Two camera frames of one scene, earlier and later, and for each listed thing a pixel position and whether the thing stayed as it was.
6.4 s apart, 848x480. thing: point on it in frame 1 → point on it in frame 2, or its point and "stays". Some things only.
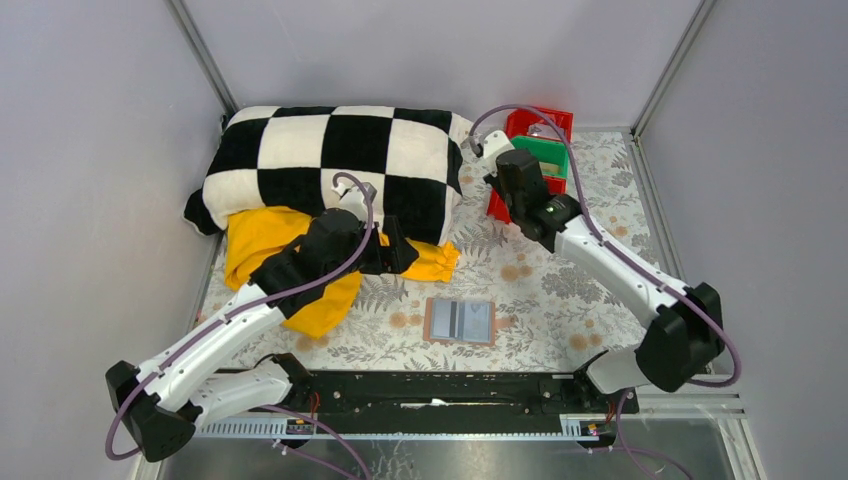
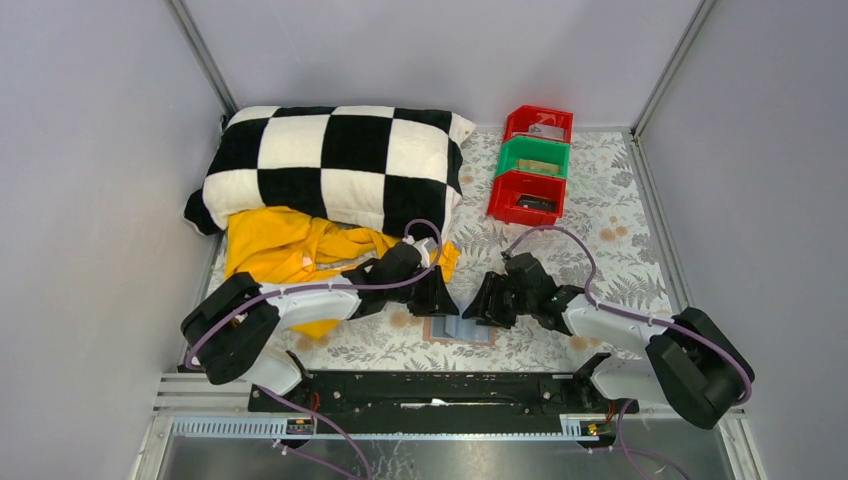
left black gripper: [389, 245] → [429, 291]
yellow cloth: [256, 233] stays
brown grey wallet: [462, 322] stays
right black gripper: [501, 183] → [500, 299]
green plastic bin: [551, 154] stays
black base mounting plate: [377, 394] stays
